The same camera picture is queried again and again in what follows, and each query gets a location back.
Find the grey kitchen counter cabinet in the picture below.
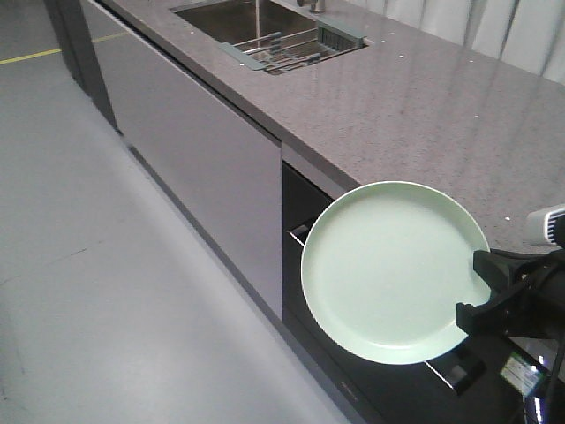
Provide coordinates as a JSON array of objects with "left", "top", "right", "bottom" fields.
[{"left": 81, "top": 1, "right": 350, "bottom": 316}]

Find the black built-in dishwasher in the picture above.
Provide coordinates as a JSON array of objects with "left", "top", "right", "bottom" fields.
[{"left": 282, "top": 162, "right": 564, "bottom": 423}]

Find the grey dish drying rack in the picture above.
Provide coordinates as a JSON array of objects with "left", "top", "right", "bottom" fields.
[{"left": 218, "top": 18, "right": 366, "bottom": 75}]

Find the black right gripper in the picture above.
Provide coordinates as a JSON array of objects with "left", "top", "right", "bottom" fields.
[{"left": 456, "top": 249, "right": 564, "bottom": 340}]

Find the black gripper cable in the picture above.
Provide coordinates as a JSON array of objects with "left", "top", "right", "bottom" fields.
[{"left": 540, "top": 339, "right": 565, "bottom": 424}]

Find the light green round plate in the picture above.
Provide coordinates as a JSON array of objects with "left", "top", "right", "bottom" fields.
[{"left": 301, "top": 181, "right": 490, "bottom": 365}]

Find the steel kitchen faucet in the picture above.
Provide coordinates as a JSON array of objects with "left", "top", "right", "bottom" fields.
[{"left": 297, "top": 0, "right": 326, "bottom": 14}]

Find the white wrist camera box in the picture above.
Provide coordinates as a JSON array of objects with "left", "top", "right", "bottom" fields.
[{"left": 524, "top": 203, "right": 564, "bottom": 246}]

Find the white pleated curtain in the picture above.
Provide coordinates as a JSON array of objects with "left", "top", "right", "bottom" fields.
[{"left": 354, "top": 0, "right": 564, "bottom": 85}]

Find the stainless steel sink basin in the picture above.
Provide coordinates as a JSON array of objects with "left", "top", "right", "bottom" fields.
[{"left": 169, "top": 0, "right": 370, "bottom": 77}]

